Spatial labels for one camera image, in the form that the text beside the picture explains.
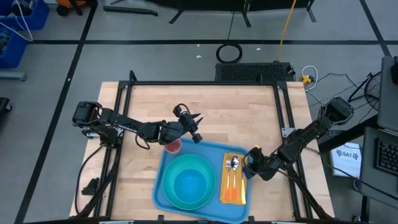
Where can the blue plastic tray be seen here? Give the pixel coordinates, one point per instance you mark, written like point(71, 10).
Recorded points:
point(214, 146)

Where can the yellow power plug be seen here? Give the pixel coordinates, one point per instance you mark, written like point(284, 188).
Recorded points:
point(306, 79)

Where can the black metal rig frame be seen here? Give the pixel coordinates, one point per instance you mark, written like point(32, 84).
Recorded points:
point(202, 83)

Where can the black computer tower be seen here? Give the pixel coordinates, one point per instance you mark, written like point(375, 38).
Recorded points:
point(253, 72)

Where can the pink plastic cup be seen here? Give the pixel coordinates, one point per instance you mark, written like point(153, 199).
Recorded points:
point(174, 148)

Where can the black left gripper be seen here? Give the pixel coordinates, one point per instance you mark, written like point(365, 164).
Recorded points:
point(174, 130)

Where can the long black floor bar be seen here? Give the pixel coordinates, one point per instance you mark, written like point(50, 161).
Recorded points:
point(130, 10)

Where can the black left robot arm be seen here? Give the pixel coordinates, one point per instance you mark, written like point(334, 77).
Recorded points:
point(124, 124)

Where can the grey laptop lid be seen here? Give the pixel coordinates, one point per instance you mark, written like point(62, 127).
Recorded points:
point(388, 93)

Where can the blue bowl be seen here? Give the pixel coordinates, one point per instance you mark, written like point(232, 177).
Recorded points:
point(190, 186)

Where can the green plate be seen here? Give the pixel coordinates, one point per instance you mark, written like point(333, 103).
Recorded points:
point(169, 186)

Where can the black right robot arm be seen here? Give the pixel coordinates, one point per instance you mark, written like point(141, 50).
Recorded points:
point(311, 132)

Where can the blue storage bin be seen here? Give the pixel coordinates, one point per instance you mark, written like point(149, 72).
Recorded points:
point(37, 17)
point(14, 49)

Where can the orange cloth napkin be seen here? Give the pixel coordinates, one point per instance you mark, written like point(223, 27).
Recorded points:
point(223, 186)

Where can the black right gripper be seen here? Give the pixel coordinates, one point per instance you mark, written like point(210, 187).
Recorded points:
point(264, 166)

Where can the white box with SA7 print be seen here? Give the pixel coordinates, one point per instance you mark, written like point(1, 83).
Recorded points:
point(346, 160)

